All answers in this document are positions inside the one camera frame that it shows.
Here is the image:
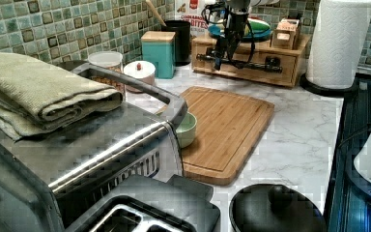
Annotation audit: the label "cinnamon bites cereal box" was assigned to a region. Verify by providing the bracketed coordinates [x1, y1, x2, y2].
[175, 0, 208, 37]

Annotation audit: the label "blue and green plates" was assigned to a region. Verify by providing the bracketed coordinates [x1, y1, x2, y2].
[208, 18, 271, 42]

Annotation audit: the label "black drawer handle bar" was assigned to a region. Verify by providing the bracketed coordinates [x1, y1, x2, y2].
[196, 54, 283, 73]

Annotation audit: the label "small green bowl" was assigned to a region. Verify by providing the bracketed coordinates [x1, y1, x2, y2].
[176, 112, 197, 148]

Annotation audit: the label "pink ceramic sugar jar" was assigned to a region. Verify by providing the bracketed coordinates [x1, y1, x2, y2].
[124, 61, 156, 85]

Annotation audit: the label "black round pot lid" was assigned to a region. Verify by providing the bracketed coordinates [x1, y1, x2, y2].
[229, 184, 328, 232]

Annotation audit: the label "folded beige towel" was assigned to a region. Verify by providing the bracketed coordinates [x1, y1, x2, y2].
[0, 52, 124, 140]

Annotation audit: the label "clear jar with white lid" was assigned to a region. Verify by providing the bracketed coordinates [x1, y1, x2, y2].
[88, 51, 126, 95]

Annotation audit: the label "stainless steel toaster oven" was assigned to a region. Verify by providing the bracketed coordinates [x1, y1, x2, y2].
[0, 61, 187, 232]

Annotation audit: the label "black utensil holder cup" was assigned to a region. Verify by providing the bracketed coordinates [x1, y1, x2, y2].
[162, 20, 190, 66]

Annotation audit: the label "black dish drying mat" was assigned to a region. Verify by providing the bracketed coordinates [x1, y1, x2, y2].
[324, 77, 371, 232]

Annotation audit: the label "tea bag boxes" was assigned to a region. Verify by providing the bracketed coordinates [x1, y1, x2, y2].
[271, 18, 300, 49]

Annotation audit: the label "black paper towel holder base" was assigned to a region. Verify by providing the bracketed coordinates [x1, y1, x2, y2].
[300, 74, 357, 98]

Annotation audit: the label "wooden spoon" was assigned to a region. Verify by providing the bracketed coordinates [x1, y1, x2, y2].
[145, 0, 166, 27]

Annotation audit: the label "wooden drawer box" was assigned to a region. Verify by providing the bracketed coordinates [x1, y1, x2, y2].
[191, 35, 310, 88]

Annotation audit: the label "teal canister with wooden lid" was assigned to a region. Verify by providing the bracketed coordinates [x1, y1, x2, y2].
[141, 31, 175, 79]

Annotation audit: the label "bamboo cutting board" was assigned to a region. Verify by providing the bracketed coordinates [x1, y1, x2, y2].
[156, 85, 275, 187]

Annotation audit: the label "white paper towel roll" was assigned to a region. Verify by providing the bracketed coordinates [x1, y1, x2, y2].
[306, 0, 371, 90]

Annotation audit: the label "black slot toaster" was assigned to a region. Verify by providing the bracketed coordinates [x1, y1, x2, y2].
[66, 175, 220, 232]

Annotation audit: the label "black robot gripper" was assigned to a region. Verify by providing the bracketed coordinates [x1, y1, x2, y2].
[214, 6, 249, 71]

